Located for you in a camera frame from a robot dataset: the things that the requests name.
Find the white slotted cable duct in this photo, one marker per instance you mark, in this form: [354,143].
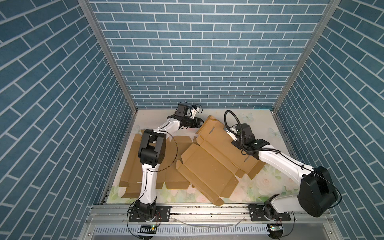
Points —
[181,230]

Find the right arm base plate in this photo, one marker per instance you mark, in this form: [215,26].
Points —
[255,212]

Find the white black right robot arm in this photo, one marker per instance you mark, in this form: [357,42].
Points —
[317,193]

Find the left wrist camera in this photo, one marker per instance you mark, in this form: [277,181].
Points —
[195,109]

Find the brown cardboard box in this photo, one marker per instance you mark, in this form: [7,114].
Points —
[213,164]

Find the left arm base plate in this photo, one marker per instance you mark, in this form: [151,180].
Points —
[162,211]

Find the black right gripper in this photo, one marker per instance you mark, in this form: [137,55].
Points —
[235,144]

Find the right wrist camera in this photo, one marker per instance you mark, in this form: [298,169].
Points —
[232,132]

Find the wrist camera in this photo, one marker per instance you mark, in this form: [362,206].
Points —
[195,109]
[232,132]

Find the aluminium corner post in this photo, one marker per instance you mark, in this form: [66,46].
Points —
[318,30]
[93,22]

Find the aluminium corner post left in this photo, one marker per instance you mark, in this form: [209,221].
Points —
[93,22]

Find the flat unfolded cardboard box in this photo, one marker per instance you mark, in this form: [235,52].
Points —
[138,177]

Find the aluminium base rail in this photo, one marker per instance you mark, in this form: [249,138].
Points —
[199,214]

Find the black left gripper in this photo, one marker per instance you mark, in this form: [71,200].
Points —
[195,122]

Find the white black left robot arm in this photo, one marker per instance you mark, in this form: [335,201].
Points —
[152,152]

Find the aluminium corner post right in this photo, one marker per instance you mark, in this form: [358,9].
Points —
[318,30]

